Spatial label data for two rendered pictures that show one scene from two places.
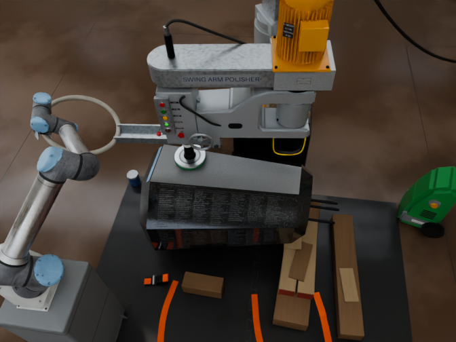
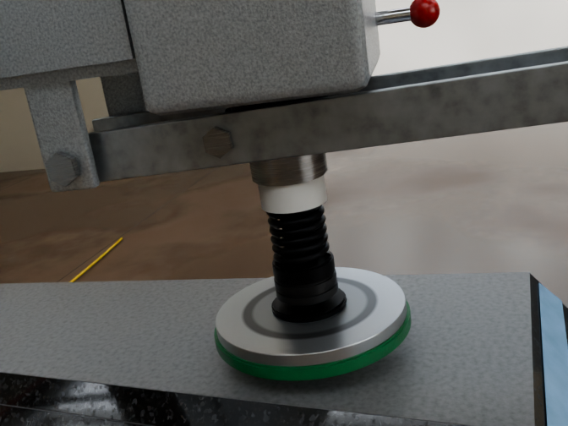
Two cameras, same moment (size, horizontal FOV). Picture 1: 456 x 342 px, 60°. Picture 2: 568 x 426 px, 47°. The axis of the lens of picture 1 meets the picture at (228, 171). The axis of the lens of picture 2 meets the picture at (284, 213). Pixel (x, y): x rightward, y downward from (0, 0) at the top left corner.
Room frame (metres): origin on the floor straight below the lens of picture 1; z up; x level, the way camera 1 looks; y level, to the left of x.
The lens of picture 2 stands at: (2.38, 0.33, 1.20)
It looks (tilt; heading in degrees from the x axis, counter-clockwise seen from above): 17 degrees down; 188
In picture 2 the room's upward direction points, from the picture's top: 9 degrees counter-clockwise
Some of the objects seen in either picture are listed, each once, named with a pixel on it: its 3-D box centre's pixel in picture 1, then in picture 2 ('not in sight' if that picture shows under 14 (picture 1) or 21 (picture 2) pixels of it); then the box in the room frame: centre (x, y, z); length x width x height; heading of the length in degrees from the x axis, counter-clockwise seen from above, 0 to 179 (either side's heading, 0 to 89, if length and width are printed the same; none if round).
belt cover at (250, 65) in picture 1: (239, 68); not in sight; (1.69, -0.10, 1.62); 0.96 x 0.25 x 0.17; 84
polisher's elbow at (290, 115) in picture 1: (292, 106); not in sight; (1.66, -0.40, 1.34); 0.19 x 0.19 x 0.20
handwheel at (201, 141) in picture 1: (201, 137); not in sight; (1.59, 0.15, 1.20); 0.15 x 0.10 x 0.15; 84
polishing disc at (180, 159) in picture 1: (190, 155); (309, 309); (1.72, 0.25, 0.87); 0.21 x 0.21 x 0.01
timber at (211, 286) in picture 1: (203, 285); not in sight; (1.12, 0.24, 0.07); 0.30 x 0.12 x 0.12; 76
